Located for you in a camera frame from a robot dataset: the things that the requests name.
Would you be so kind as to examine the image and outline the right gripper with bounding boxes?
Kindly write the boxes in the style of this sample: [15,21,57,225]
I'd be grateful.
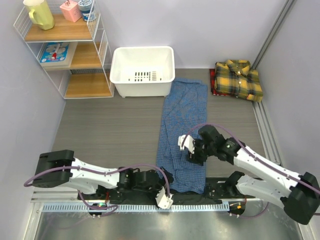
[185,137,216,166]

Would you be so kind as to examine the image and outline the blue checked long sleeve shirt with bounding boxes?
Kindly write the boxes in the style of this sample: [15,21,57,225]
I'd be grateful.
[156,76,209,195]

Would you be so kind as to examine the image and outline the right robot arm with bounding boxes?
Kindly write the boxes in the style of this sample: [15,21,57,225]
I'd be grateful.
[178,124,320,225]

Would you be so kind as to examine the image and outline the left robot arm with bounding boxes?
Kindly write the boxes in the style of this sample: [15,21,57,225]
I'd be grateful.
[31,149,174,200]

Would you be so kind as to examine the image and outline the yellow plaid folded shirt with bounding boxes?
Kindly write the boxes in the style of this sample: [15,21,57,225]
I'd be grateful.
[214,59,264,102]

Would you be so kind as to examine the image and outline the white plastic basket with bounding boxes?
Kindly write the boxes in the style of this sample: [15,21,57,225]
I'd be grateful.
[109,46,176,98]

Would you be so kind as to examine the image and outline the blue white picture book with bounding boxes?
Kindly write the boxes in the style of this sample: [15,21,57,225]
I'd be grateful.
[39,42,70,67]

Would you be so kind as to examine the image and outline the blue white round tin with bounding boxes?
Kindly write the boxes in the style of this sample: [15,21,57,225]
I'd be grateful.
[78,0,96,22]

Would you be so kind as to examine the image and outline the pink box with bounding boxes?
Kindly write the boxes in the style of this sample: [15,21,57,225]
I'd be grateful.
[59,0,82,23]

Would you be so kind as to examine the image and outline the yellow plastic pitcher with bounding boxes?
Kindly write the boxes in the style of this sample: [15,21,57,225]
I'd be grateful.
[23,0,55,31]

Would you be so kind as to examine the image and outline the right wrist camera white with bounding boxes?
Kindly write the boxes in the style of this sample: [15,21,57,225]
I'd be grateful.
[177,134,195,154]

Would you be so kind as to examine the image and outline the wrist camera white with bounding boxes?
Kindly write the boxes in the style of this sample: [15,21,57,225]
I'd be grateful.
[177,134,195,154]
[155,187,174,210]

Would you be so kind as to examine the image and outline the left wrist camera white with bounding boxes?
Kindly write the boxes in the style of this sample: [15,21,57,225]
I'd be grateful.
[155,187,174,210]

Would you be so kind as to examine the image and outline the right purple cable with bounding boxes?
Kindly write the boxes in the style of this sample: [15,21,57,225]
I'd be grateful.
[181,123,320,221]

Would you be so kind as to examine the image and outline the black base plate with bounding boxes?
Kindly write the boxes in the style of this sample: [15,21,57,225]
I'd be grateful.
[77,176,256,204]

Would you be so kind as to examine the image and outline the white slotted cable duct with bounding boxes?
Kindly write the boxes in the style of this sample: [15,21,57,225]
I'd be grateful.
[42,201,230,213]

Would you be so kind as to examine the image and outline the aluminium frame rail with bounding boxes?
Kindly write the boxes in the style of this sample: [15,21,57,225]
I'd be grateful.
[32,178,255,205]

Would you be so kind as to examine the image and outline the white wire shelf rack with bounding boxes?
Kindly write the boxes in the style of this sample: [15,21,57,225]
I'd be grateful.
[14,0,115,99]

